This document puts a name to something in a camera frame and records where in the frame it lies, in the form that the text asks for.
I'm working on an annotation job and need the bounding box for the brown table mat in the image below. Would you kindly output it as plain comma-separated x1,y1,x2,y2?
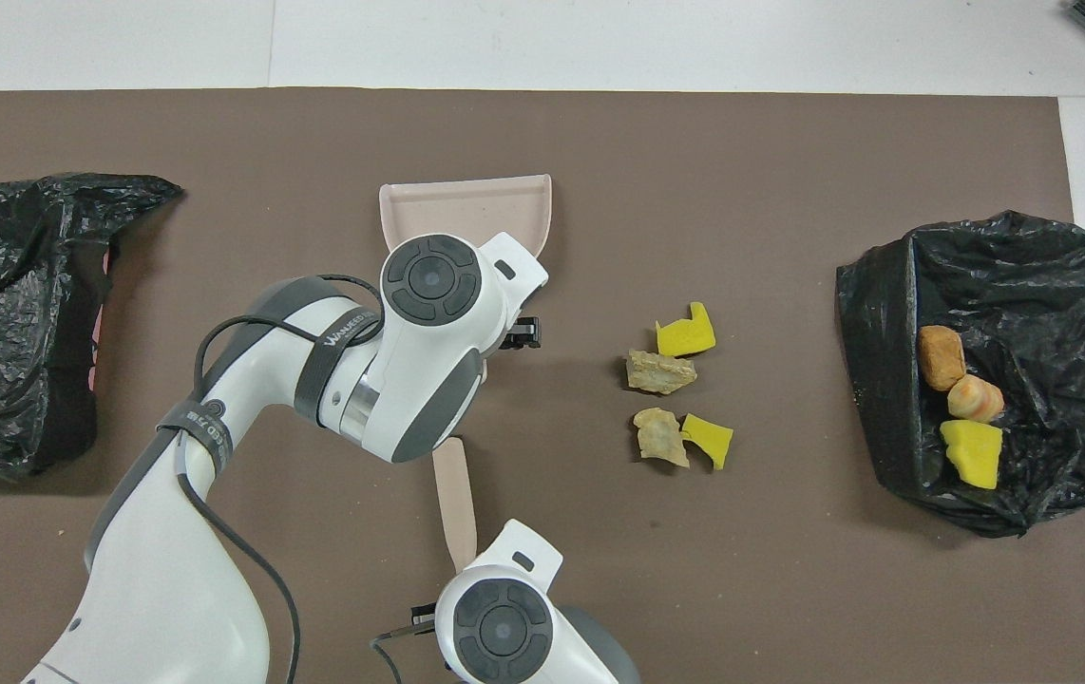
0,87,1085,684

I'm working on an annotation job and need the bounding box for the notched yellow sponge piece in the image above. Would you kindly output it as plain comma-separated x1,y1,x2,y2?
655,301,717,359

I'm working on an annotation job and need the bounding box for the small croissant toy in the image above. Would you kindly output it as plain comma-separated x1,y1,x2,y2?
633,408,692,469
625,348,698,396
946,373,1006,424

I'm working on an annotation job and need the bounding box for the black bag lined pink bin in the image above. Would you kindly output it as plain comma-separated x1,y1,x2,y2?
0,173,185,476

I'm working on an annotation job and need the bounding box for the yellow sponge with green side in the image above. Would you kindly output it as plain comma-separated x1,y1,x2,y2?
940,419,1003,491

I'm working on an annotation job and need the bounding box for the beige plastic dustpan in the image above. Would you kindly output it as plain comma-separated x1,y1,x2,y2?
379,174,553,286

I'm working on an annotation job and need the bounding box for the beige brush with black bristles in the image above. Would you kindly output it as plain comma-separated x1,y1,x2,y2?
431,437,479,574

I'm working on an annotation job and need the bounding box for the brown oval bread roll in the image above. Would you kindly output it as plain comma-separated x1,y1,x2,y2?
917,325,967,392

